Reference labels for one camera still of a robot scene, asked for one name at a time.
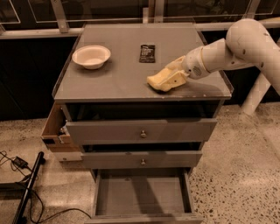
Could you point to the grey bottom drawer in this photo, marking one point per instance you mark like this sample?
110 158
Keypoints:
143 196

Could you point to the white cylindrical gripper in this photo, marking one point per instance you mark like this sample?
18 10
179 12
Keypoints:
192 65

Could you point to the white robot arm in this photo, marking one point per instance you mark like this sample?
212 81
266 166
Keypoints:
246 44

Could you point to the grey middle drawer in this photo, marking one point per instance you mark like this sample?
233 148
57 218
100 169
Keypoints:
131 160

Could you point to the black power adapter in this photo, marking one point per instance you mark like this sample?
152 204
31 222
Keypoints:
20 162

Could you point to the top drawer metal knob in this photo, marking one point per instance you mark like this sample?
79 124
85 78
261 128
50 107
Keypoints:
143 134

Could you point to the grey drawer cabinet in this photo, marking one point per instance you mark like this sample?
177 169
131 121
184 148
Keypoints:
119 90

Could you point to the wooden box on cabinet side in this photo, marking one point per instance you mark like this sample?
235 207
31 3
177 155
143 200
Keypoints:
56 138

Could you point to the grey drawer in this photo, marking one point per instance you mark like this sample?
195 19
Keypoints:
131 160
128 131
143 196

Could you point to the black pole on floor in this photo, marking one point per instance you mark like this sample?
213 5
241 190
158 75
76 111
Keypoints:
19 216

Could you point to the yellow sponge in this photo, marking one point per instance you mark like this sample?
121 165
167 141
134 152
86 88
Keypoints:
157 81

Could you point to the black snack packet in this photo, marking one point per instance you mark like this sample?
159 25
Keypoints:
147 54

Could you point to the grey top drawer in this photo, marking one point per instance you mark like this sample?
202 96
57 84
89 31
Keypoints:
128 131

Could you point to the white paper bowl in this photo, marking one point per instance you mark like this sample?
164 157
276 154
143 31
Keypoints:
91 56

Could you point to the metal window railing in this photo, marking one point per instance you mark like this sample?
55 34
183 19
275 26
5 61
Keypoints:
28 19

